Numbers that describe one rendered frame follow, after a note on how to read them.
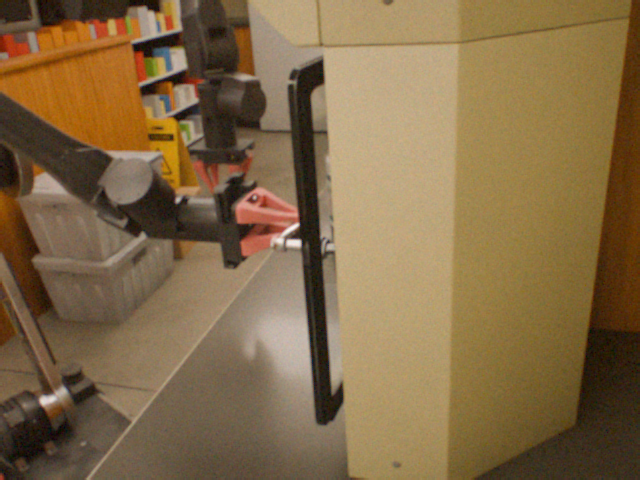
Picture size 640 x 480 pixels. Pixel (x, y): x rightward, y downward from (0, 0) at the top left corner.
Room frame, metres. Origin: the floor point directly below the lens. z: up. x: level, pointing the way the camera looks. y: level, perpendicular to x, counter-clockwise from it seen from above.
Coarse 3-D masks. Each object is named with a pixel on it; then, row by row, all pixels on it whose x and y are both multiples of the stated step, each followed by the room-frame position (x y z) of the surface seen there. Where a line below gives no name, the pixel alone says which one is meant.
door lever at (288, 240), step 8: (296, 224) 0.65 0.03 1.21; (288, 232) 0.63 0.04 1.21; (296, 232) 0.63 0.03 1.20; (272, 240) 0.61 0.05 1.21; (280, 240) 0.61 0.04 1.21; (288, 240) 0.61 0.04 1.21; (296, 240) 0.61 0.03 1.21; (272, 248) 0.61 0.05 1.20; (280, 248) 0.61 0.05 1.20; (288, 248) 0.60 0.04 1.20; (296, 248) 0.60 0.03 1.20
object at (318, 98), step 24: (288, 96) 0.56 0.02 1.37; (312, 96) 0.59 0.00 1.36; (336, 288) 0.62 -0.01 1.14; (312, 312) 0.55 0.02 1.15; (336, 312) 0.61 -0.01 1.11; (312, 336) 0.55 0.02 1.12; (336, 336) 0.61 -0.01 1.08; (312, 360) 0.56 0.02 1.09; (336, 360) 0.60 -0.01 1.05; (312, 384) 0.56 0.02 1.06; (336, 384) 0.60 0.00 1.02
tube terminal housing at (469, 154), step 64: (384, 0) 0.52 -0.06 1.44; (448, 0) 0.51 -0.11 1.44; (512, 0) 0.53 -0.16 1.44; (576, 0) 0.56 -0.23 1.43; (384, 64) 0.52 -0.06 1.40; (448, 64) 0.51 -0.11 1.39; (512, 64) 0.53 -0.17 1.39; (576, 64) 0.57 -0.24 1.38; (384, 128) 0.52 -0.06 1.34; (448, 128) 0.51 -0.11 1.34; (512, 128) 0.53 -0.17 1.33; (576, 128) 0.57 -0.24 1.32; (384, 192) 0.52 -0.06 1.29; (448, 192) 0.51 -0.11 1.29; (512, 192) 0.53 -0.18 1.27; (576, 192) 0.57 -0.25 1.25; (384, 256) 0.52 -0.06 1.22; (448, 256) 0.50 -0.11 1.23; (512, 256) 0.54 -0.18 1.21; (576, 256) 0.58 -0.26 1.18; (384, 320) 0.52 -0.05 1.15; (448, 320) 0.50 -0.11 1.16; (512, 320) 0.54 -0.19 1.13; (576, 320) 0.58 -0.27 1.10; (384, 384) 0.52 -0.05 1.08; (448, 384) 0.50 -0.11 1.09; (512, 384) 0.54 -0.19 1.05; (576, 384) 0.59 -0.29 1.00; (384, 448) 0.52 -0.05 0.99; (448, 448) 0.50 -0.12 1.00; (512, 448) 0.55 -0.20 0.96
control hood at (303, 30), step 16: (256, 0) 0.55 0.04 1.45; (272, 0) 0.55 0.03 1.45; (288, 0) 0.54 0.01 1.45; (304, 0) 0.54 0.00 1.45; (320, 0) 0.54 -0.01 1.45; (272, 16) 0.55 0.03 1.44; (288, 16) 0.55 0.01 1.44; (304, 16) 0.54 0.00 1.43; (320, 16) 0.54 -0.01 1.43; (288, 32) 0.55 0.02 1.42; (304, 32) 0.54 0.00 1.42; (320, 32) 0.54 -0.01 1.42
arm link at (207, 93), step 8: (208, 80) 1.08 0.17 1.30; (216, 80) 1.07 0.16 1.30; (200, 88) 1.06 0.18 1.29; (208, 88) 1.05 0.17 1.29; (216, 88) 1.05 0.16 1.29; (200, 96) 1.06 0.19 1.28; (208, 96) 1.05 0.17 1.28; (216, 96) 1.05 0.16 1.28; (200, 104) 1.06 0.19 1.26; (208, 104) 1.05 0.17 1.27; (216, 104) 1.05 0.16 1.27; (200, 112) 1.07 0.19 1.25; (208, 112) 1.05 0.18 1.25; (216, 112) 1.05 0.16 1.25
